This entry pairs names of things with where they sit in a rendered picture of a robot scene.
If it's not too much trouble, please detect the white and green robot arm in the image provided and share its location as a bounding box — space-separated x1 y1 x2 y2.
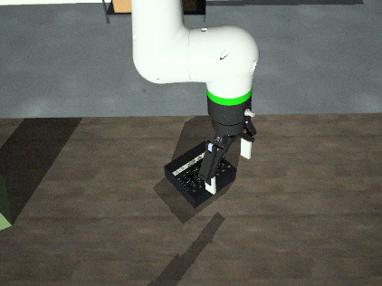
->
131 0 259 125

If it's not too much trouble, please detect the black lighting desk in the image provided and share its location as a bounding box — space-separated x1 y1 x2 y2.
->
164 141 236 208

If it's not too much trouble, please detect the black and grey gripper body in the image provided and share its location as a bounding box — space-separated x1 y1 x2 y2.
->
212 119 246 147

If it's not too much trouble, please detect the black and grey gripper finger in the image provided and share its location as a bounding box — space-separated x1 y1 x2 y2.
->
198 136 234 195
236 116 256 159

